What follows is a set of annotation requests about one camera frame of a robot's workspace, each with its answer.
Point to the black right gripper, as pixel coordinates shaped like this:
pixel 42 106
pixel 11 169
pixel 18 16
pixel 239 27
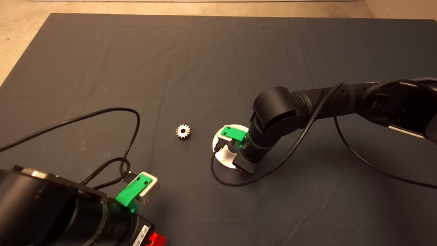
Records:
pixel 247 164

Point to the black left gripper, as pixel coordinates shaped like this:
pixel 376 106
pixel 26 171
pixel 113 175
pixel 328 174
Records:
pixel 142 235

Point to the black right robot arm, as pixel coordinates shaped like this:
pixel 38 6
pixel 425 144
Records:
pixel 273 106

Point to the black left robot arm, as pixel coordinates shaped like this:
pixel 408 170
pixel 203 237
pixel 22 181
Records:
pixel 44 212

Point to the round metal carrier plate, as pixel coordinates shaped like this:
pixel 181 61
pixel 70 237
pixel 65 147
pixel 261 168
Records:
pixel 223 159

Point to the small steel planetary gear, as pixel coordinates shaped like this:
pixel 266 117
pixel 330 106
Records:
pixel 187 134

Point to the dark grey table cloth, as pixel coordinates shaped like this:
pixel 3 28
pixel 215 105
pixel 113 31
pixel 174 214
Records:
pixel 205 68

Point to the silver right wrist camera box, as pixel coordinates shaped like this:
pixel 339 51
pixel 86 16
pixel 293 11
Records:
pixel 225 139

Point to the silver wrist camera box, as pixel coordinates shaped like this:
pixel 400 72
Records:
pixel 225 139
pixel 153 194

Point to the green right camera mount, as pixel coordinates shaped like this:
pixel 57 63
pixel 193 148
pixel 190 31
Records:
pixel 234 134

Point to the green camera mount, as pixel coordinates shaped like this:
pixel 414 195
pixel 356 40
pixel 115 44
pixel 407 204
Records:
pixel 131 191
pixel 234 134

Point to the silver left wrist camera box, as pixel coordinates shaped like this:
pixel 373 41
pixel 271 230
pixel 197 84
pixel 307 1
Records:
pixel 153 194

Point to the green left camera mount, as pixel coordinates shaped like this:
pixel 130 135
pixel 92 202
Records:
pixel 131 191

